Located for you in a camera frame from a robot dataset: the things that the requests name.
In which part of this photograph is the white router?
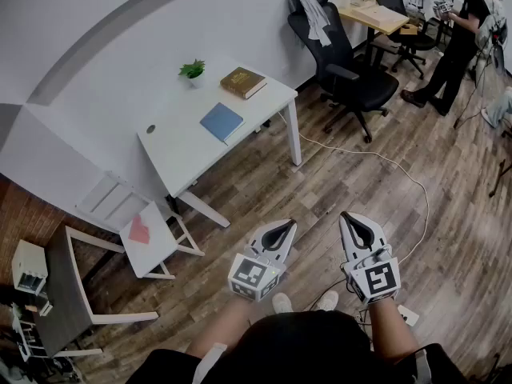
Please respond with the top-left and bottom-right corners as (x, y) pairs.
(405, 0), (427, 18)

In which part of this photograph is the dark grey white-framed table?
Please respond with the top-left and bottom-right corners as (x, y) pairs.
(33, 225), (160, 358)

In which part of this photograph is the white shoulder strap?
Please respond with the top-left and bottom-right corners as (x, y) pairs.
(191, 342), (228, 384)

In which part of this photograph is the grey shoulder strap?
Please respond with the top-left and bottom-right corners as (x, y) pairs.
(413, 349), (434, 384)

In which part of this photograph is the white power strip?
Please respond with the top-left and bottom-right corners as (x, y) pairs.
(397, 304), (421, 328)

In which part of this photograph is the cream box appliance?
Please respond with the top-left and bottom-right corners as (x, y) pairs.
(10, 239), (50, 296)

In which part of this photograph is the person's right forearm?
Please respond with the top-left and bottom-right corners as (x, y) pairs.
(367, 298), (419, 364)

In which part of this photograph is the flat cardboard box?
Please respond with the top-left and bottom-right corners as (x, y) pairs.
(351, 4), (410, 28)

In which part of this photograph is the person's white shoe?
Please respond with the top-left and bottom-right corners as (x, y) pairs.
(315, 290), (340, 313)
(271, 292), (294, 315)

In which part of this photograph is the white folding chair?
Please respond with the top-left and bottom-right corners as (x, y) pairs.
(75, 170), (206, 281)

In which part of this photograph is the grey cloth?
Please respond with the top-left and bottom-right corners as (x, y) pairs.
(288, 0), (333, 48)

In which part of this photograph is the white desk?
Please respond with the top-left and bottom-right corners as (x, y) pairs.
(136, 54), (303, 229)

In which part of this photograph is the small green potted plant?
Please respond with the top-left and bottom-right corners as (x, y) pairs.
(178, 58), (206, 90)

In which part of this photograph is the black mesh office chair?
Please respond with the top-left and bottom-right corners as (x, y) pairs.
(369, 0), (438, 81)

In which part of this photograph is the wooden desk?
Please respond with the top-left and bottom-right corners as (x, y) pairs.
(338, 3), (411, 71)

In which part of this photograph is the brown hardcover book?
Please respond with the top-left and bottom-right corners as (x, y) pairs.
(219, 66), (268, 101)

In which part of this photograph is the white wire rack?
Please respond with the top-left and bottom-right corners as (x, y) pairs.
(10, 300), (54, 362)

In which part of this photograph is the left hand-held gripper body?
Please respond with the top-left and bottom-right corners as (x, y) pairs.
(227, 241), (287, 303)

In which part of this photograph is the red paper sheet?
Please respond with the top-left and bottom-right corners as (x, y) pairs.
(127, 214), (153, 245)

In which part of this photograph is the person's right white shoe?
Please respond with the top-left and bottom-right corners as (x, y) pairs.
(315, 290), (340, 313)

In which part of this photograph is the black tripod leg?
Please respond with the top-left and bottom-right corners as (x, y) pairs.
(489, 159), (512, 199)

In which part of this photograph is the blue notebook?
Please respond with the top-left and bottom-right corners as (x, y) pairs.
(199, 102), (246, 144)

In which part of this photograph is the person's black clothing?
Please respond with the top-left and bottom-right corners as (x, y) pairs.
(126, 309), (473, 384)

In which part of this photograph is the person's left forearm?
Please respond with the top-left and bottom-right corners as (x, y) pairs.
(186, 294), (257, 359)

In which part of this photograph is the person's left white shoe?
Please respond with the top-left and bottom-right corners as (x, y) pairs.
(271, 292), (294, 315)

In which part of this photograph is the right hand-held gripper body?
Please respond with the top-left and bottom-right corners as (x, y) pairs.
(342, 244), (402, 306)

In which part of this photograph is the white floor cable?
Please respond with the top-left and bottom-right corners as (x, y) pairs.
(277, 110), (431, 267)

